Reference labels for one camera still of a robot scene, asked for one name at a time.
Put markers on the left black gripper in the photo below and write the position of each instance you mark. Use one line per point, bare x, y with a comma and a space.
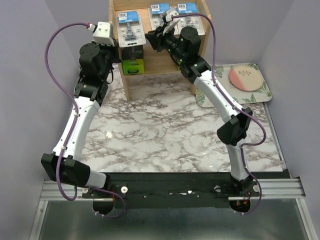
115, 49

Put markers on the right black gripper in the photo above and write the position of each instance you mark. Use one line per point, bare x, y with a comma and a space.
156, 37

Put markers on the black green razor box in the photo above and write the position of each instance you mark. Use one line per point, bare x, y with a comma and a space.
133, 60

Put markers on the blue razor blister pack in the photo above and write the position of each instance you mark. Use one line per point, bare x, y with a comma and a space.
193, 21
130, 29
155, 14

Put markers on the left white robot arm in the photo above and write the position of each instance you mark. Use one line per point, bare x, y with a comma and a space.
63, 163

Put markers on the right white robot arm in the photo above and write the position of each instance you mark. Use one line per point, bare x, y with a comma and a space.
184, 51

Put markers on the wooden two-tier shelf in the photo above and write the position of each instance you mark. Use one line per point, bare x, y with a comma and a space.
155, 63

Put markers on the floral serving tray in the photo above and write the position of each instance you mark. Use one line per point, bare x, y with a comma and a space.
263, 94

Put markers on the pink white plate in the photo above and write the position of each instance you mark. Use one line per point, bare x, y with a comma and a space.
245, 78

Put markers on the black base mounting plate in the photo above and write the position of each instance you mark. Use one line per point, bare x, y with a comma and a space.
151, 190

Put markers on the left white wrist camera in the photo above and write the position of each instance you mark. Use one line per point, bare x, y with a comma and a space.
103, 34

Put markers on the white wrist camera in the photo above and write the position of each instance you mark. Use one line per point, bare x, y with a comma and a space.
103, 34
170, 19

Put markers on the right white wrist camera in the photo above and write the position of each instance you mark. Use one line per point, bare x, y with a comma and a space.
170, 19

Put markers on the aluminium rail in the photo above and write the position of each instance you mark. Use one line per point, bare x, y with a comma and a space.
290, 188

